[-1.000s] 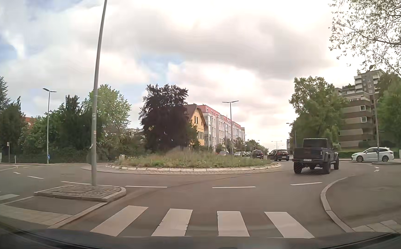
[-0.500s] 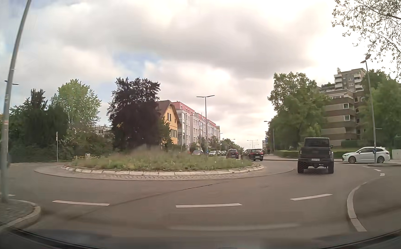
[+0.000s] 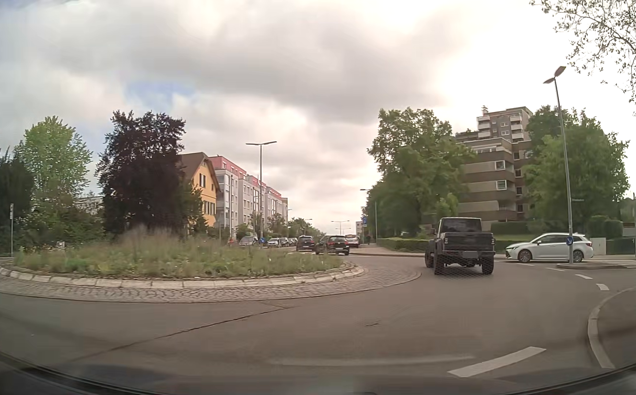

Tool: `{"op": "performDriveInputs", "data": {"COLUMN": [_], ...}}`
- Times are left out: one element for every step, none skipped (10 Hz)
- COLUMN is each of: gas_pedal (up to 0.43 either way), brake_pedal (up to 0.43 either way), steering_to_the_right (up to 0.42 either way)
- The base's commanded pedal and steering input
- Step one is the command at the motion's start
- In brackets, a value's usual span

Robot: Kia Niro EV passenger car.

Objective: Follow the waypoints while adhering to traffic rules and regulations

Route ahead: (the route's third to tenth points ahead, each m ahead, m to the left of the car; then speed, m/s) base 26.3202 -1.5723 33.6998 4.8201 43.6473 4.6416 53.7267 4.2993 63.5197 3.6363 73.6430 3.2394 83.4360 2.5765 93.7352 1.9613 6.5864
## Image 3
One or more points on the dark car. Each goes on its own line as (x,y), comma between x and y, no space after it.
(305,242)
(333,244)

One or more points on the row of parked cars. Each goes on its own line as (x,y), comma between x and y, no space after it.
(274,241)

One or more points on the white and red apartment building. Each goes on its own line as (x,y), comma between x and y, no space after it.
(244,197)

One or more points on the large green tree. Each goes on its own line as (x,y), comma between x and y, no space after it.
(581,170)
(414,164)

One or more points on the yellow house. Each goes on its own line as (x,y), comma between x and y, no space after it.
(204,186)

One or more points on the grey asphalt road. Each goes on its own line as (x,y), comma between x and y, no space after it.
(351,323)

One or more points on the black pickup truck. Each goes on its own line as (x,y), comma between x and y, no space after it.
(460,244)

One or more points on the cobbled roundabout apron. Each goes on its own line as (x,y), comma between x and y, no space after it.
(197,292)

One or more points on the grassy roundabout island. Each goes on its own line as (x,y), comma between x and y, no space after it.
(175,258)

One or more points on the dark red-leaved tree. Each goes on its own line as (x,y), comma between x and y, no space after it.
(142,170)

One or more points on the brown terraced apartment building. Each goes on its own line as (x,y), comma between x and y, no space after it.
(493,170)

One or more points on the car's own bonnet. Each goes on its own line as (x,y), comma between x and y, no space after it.
(318,384)

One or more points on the white car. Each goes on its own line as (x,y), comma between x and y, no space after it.
(549,247)

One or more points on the road markings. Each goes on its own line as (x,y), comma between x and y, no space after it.
(496,362)

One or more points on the light green tree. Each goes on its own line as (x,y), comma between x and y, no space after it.
(54,159)

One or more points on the kerbed traffic island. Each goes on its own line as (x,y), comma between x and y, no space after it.
(598,265)

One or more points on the road sign on pole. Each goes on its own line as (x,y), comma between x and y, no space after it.
(11,227)

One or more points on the overhanging tree branches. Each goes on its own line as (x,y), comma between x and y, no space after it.
(620,38)

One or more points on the tall grey lamp post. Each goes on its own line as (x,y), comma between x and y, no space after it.
(565,164)

